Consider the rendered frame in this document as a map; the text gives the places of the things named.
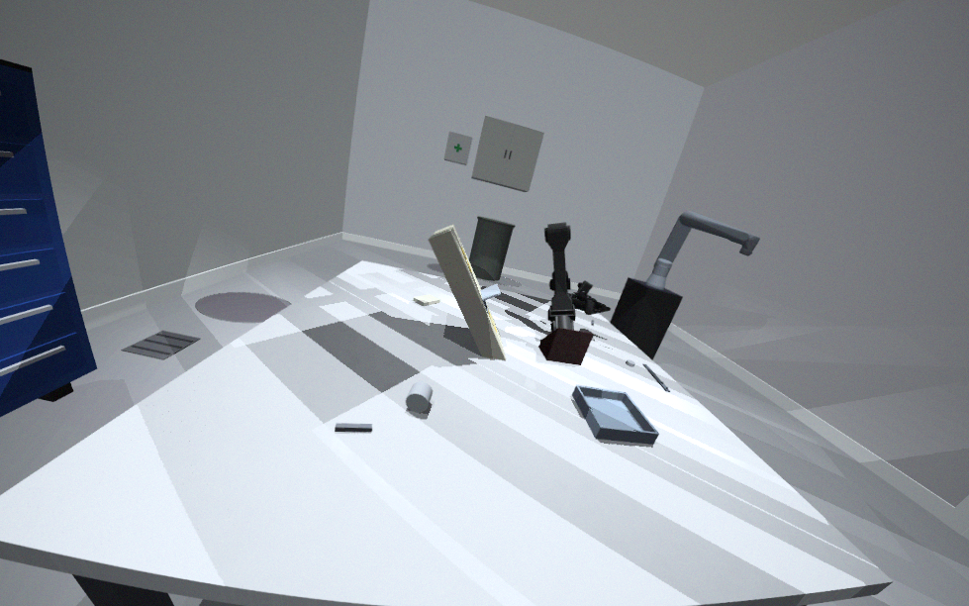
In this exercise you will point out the light blue square tray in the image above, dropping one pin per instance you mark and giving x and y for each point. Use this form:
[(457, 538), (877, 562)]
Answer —
[(612, 415)]

